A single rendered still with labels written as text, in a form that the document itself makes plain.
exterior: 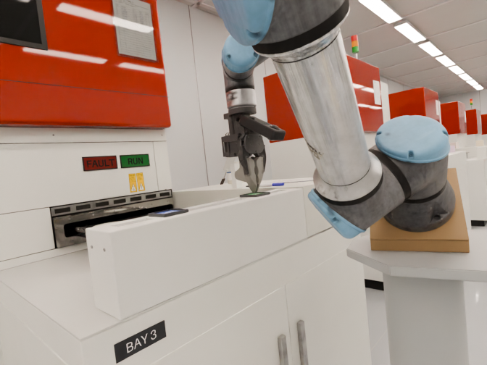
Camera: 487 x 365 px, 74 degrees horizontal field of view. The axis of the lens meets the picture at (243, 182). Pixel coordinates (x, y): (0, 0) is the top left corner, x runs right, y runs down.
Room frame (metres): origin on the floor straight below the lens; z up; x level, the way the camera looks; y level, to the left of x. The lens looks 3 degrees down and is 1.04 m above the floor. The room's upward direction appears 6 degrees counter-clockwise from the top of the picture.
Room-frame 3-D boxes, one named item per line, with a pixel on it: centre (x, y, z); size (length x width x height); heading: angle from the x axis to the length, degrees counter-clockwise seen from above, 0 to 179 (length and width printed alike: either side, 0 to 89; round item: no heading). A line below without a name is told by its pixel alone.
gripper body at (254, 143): (0.83, -0.01, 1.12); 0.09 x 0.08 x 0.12; 47
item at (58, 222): (1.15, 0.45, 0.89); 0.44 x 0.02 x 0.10; 137
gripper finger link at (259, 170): (0.83, -0.02, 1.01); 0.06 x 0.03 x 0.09; 47
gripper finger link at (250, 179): (0.81, 0.00, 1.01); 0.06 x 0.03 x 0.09; 47
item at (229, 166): (1.12, 0.03, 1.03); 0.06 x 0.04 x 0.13; 47
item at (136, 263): (0.72, 0.06, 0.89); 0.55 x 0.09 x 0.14; 137
